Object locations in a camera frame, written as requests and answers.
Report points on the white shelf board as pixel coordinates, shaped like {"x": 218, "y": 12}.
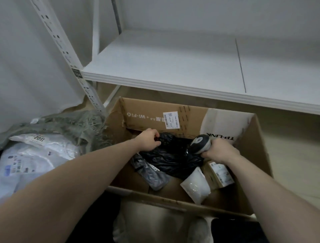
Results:
{"x": 187, "y": 60}

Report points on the person's right forearm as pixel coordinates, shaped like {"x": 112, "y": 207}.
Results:
{"x": 272, "y": 200}

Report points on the person's left hand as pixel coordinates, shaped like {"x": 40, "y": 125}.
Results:
{"x": 146, "y": 140}

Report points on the small labelled cardboard box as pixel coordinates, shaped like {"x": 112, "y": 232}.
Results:
{"x": 220, "y": 175}

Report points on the person's left fingers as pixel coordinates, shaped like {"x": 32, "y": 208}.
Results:
{"x": 156, "y": 142}

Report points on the person's left forearm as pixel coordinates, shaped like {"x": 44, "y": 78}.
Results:
{"x": 75, "y": 190}

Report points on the large brown cardboard box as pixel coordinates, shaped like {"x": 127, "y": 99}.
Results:
{"x": 150, "y": 117}

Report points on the grey metal pole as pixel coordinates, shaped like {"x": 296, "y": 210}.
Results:
{"x": 117, "y": 15}

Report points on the person's right hand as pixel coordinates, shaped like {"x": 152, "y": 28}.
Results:
{"x": 221, "y": 152}

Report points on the white diagonal shelf brace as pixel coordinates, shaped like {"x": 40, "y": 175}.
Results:
{"x": 112, "y": 95}

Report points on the olive green plastic parcel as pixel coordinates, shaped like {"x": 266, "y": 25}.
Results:
{"x": 82, "y": 125}

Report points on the grey plastic packet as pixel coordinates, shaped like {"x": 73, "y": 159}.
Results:
{"x": 152, "y": 176}

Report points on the person's right fingers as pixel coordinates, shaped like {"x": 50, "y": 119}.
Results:
{"x": 207, "y": 154}

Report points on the white perforated shelf upright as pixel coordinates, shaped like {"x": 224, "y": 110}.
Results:
{"x": 65, "y": 52}

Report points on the black plastic bag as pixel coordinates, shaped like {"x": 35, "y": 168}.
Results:
{"x": 172, "y": 155}

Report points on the large white plastic parcel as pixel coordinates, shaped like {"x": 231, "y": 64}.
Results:
{"x": 27, "y": 167}

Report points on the white padded packet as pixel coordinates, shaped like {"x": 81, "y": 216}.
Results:
{"x": 196, "y": 185}

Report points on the small white plastic parcel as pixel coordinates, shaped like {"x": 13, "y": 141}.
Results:
{"x": 50, "y": 145}

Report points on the grey handheld barcode scanner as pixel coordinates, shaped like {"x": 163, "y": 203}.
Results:
{"x": 200, "y": 144}

